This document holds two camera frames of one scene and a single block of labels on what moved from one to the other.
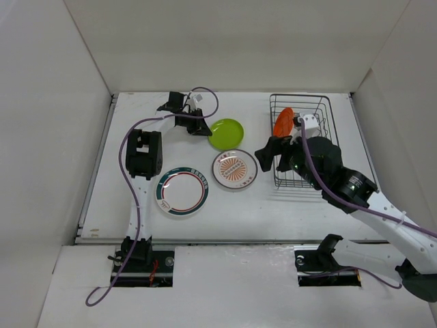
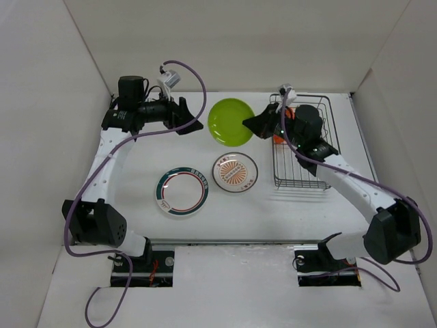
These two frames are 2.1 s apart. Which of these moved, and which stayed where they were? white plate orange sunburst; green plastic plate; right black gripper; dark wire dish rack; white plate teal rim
Moved: green plastic plate; right black gripper
Stayed: white plate teal rim; white plate orange sunburst; dark wire dish rack
